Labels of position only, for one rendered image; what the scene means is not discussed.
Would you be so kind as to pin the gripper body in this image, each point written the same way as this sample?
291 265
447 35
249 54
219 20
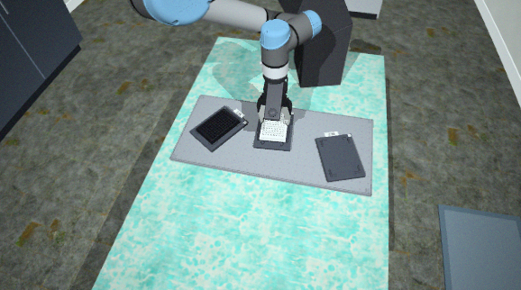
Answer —
275 81

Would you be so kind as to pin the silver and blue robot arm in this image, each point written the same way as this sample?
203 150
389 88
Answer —
276 41

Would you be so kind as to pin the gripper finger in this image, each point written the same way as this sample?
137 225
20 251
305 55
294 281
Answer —
261 109
286 110

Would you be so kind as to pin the black microplate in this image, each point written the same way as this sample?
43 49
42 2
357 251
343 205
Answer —
217 126

